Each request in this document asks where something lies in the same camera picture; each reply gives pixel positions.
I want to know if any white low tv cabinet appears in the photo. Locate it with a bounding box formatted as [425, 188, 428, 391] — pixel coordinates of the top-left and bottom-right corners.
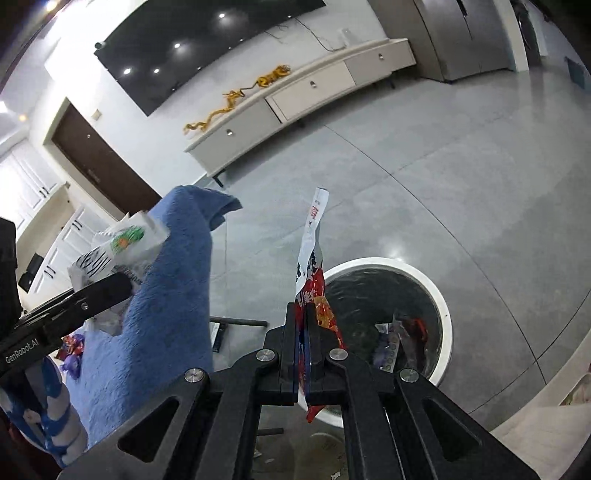
[185, 38, 417, 178]

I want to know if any dark brown entrance door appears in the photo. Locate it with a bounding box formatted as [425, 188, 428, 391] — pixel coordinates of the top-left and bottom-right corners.
[52, 104, 161, 214]

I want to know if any white paper wrapper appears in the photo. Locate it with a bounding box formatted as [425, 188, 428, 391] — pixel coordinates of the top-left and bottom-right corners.
[67, 210, 171, 335]

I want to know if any red white snack wrapper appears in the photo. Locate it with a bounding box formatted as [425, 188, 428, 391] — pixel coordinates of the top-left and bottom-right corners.
[294, 187, 346, 396]

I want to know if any black wall television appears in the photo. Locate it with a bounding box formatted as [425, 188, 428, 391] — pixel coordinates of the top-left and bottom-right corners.
[94, 0, 325, 116]

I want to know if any white lower cabinet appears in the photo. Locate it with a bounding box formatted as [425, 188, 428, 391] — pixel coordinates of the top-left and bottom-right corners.
[22, 206, 111, 311]

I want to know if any purple snack bag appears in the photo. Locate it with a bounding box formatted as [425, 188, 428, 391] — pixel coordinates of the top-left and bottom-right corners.
[55, 333, 85, 380]

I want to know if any black box on shelf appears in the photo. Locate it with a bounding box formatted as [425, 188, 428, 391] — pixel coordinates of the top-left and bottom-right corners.
[18, 253, 44, 293]

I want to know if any white upper wall cabinet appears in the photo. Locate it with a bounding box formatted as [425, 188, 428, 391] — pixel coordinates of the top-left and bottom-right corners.
[1, 140, 63, 236]

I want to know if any blue fuzzy table cloth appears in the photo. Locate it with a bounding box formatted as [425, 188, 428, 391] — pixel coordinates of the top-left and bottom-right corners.
[66, 185, 242, 446]

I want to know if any white round trash bin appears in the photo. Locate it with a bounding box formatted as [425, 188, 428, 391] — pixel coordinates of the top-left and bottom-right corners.
[297, 256, 455, 430]

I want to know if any grey steel refrigerator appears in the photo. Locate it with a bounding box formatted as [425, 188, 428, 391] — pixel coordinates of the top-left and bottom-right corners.
[370, 0, 513, 83]

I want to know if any golden dragon ornament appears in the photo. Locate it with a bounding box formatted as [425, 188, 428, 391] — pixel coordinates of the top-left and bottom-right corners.
[182, 64, 291, 135]

